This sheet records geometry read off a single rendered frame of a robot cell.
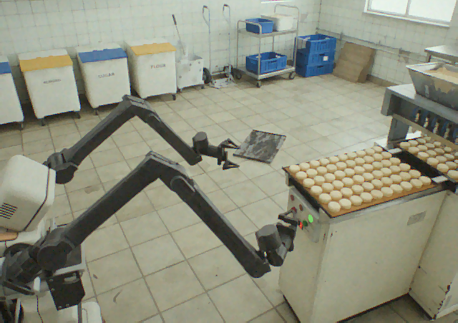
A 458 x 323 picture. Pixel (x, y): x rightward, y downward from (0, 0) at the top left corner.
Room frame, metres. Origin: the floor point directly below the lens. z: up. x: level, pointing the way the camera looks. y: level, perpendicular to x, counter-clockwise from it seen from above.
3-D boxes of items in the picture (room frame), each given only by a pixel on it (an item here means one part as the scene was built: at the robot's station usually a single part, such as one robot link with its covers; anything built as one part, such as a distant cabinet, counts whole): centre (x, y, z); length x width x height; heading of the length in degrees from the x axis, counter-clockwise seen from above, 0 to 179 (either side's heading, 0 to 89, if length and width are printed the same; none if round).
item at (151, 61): (4.75, 1.07, 0.38); 0.64 x 0.54 x 0.77; 28
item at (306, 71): (6.00, -1.44, 0.10); 0.60 x 0.40 x 0.20; 118
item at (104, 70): (4.42, 1.63, 0.38); 0.64 x 0.54 x 0.77; 29
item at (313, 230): (1.26, -0.34, 0.77); 0.24 x 0.04 x 0.14; 21
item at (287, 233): (0.86, -0.18, 0.99); 0.07 x 0.07 x 0.10; 67
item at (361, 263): (1.39, -0.68, 0.45); 0.70 x 0.34 x 0.90; 111
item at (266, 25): (5.44, -0.44, 0.88); 0.40 x 0.30 x 0.16; 34
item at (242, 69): (5.59, -0.59, 0.57); 0.85 x 0.58 x 1.13; 127
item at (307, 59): (6.00, -1.44, 0.30); 0.60 x 0.40 x 0.20; 120
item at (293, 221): (0.92, -0.21, 1.02); 0.09 x 0.07 x 0.07; 157
